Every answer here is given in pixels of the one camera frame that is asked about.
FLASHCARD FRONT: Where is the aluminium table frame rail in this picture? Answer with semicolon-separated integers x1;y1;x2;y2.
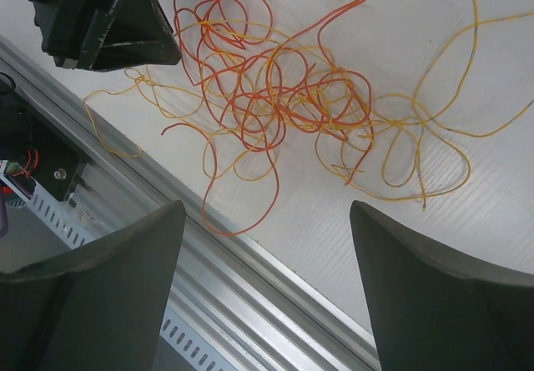
1;40;380;370

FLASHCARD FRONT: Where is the yellow cable tangle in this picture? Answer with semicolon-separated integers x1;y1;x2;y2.
83;0;534;212

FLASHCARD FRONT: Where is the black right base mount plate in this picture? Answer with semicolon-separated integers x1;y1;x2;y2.
1;73;88;202

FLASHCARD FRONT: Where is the white slotted cable duct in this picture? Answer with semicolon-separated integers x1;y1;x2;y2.
24;183;226;371

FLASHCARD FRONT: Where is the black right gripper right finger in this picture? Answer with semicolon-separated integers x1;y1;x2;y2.
350;201;533;370

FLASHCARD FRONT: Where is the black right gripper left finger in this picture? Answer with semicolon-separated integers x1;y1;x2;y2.
1;201;185;370

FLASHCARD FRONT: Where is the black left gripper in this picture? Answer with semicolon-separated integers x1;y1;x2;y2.
28;0;181;71

